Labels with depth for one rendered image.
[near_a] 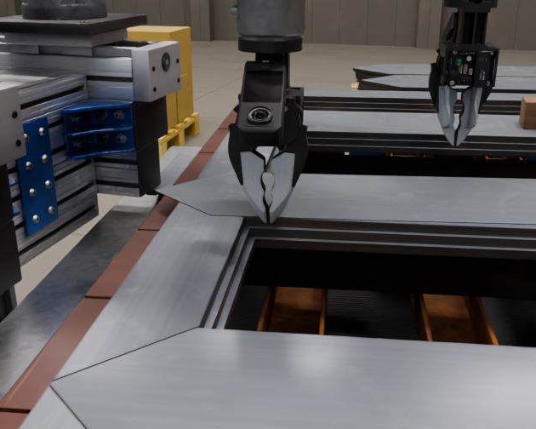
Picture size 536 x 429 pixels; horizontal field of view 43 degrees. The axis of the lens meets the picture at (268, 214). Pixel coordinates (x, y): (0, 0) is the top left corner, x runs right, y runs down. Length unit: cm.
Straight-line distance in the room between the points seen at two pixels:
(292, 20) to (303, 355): 36
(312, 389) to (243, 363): 6
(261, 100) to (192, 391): 33
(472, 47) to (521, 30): 906
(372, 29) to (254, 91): 941
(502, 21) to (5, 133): 935
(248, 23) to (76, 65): 59
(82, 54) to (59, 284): 43
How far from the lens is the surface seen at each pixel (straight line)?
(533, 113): 132
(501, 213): 87
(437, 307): 99
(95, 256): 115
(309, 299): 98
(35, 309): 101
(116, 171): 129
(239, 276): 72
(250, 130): 67
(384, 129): 126
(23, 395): 57
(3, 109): 88
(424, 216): 84
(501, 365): 56
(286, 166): 77
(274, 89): 72
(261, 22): 74
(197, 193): 90
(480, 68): 98
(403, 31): 1006
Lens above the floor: 114
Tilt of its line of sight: 20 degrees down
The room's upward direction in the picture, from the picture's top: straight up
